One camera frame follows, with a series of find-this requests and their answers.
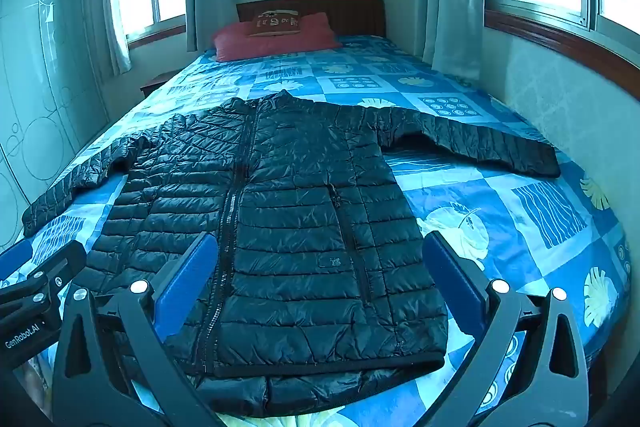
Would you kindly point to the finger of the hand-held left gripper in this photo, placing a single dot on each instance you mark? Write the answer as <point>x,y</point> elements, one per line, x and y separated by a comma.
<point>60,263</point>
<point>15,254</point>

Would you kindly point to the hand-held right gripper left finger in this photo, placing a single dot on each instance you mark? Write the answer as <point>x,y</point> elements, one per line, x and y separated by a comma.
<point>186,268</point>

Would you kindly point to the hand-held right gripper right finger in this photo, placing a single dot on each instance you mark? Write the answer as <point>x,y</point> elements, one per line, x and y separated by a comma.
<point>452,278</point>

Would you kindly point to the black puffer jacket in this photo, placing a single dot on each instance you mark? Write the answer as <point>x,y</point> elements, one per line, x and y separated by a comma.
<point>300,207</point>

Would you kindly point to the blue patterned bed sheet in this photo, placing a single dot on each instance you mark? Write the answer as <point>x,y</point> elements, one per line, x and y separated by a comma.
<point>500,207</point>

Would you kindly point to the wooden nightstand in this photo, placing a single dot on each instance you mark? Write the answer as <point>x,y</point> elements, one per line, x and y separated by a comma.
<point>157,83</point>

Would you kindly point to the pale patterned wardrobe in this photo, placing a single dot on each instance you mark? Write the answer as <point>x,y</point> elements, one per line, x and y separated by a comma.
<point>45,57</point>

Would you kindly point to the red pillow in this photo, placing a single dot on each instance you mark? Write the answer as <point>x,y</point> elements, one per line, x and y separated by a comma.
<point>235,43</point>

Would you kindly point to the brown printed cushion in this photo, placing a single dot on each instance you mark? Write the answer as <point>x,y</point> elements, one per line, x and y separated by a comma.
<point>275,23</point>

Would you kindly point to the wooden headboard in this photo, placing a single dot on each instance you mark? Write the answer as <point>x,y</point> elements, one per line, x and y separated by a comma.
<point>352,14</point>

